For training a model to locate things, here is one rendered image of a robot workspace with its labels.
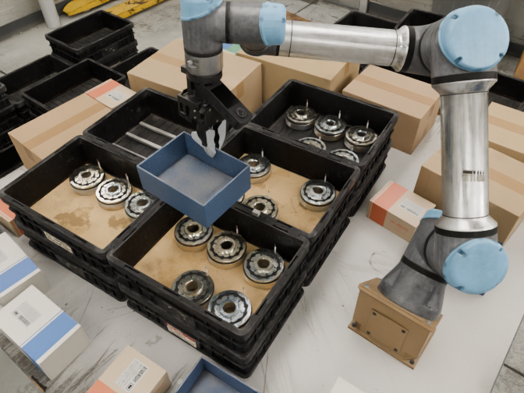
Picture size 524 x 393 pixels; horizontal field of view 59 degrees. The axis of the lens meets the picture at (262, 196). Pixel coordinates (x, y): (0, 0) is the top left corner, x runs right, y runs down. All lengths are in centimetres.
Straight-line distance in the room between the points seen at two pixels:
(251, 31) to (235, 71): 89
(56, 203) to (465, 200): 109
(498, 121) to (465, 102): 81
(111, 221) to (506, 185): 113
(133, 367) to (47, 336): 23
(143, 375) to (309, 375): 39
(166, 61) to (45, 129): 51
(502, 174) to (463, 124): 62
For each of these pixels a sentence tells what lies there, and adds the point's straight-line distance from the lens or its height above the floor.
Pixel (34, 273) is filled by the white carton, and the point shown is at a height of 79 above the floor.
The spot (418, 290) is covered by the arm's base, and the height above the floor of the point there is 92.
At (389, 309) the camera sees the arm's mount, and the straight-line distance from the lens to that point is 113.
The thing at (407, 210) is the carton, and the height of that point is 77.
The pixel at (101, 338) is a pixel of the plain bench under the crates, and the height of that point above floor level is 70.
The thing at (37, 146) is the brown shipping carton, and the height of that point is 86.
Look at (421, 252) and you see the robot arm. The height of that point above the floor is 98.
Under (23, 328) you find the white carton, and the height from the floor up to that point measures 79.
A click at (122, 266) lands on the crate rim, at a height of 93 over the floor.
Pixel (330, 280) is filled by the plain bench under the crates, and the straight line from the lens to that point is 135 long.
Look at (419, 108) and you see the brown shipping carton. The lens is 172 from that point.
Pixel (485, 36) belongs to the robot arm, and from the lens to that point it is 94.
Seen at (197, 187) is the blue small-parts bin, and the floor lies 107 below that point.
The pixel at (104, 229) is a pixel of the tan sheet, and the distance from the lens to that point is 136.
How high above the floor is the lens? 182
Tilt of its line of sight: 46 degrees down
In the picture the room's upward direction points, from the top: 1 degrees counter-clockwise
